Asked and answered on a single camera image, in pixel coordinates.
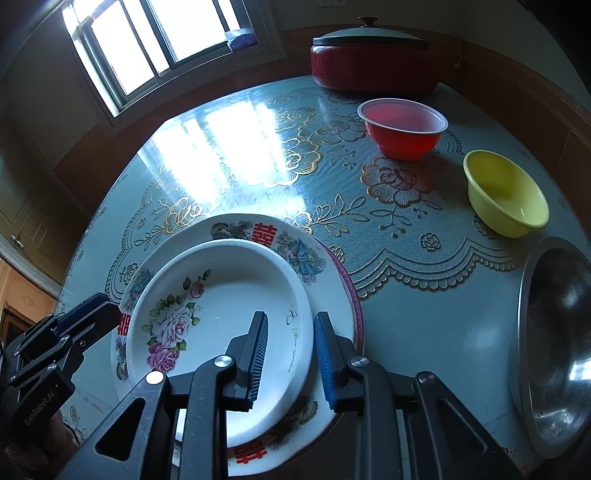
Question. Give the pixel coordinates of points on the red cooking pot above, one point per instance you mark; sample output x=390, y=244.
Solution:
x=374, y=69

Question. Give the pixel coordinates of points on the white rose-print deep plate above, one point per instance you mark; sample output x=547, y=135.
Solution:
x=217, y=295

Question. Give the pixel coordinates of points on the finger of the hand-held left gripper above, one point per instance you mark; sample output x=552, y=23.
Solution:
x=85, y=308
x=99, y=327

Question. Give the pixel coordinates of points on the window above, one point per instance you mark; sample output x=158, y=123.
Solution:
x=161, y=41

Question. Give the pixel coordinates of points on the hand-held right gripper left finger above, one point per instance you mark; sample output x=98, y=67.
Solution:
x=258, y=360

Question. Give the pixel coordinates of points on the grey pot lid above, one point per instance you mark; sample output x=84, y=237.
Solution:
x=369, y=34

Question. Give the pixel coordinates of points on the large purple-rimmed floral plate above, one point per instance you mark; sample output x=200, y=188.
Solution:
x=353, y=295

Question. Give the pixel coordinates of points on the stainless steel bowl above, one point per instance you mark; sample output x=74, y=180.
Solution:
x=558, y=332

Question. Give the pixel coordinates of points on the yellow plastic bowl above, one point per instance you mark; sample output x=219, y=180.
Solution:
x=508, y=198

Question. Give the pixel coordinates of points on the deep plate with red print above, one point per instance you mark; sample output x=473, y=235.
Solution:
x=277, y=237

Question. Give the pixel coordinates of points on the white wall socket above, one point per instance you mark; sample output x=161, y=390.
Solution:
x=332, y=2

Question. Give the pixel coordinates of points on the red plastic bowl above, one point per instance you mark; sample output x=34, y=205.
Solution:
x=401, y=134

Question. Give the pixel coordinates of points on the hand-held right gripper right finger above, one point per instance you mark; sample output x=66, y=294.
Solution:
x=323, y=360

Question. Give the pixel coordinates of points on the purple item on windowsill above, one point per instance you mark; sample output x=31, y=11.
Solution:
x=242, y=39

